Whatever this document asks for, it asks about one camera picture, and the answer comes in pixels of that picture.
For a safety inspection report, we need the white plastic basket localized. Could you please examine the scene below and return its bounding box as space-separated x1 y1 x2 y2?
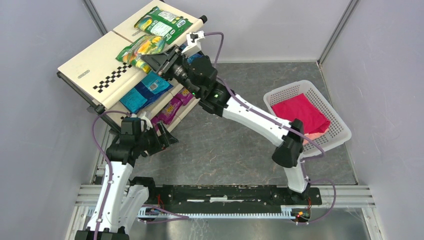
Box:
263 80 352 152

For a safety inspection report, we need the light blue Slendy bag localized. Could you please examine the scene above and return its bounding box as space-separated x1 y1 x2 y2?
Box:
187 52 203 65

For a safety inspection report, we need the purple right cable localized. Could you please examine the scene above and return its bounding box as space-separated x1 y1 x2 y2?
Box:
203 31 337 226

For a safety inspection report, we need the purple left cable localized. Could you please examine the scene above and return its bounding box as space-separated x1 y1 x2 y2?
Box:
91 110 132 240

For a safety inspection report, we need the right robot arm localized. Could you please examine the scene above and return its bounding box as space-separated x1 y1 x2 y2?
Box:
141 45 309 194

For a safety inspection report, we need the purple candy bag on shelf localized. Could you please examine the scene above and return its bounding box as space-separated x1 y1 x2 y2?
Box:
174 87 194 106

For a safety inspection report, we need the cream tiered shelf rack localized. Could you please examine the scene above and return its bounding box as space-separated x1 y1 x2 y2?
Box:
57 0 208 133

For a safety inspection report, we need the green Fox's candy bag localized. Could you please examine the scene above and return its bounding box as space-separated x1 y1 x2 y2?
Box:
134 6 193 45

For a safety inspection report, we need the small green white candy bag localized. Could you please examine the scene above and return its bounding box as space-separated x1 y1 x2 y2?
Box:
115 34 166 74

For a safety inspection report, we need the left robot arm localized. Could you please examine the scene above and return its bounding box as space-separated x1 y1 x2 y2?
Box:
74 117 178 240

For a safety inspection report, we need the purple grape candy bag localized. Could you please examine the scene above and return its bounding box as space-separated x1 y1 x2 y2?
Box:
156 98 183 125
150 116 161 133

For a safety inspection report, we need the purple cable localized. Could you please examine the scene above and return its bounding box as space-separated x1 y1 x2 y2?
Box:
203 31 337 226
91 110 132 240

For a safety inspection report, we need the red cloth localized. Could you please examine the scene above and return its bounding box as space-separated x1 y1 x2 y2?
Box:
271 93 331 140

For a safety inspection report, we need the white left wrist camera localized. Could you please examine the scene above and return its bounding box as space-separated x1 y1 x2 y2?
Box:
131 111 153 131

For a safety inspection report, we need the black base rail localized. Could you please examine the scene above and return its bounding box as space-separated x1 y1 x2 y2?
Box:
146 185 323 214

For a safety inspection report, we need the dark blue fruit candy bag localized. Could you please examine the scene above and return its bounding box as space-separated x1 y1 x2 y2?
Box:
120 71 173 114

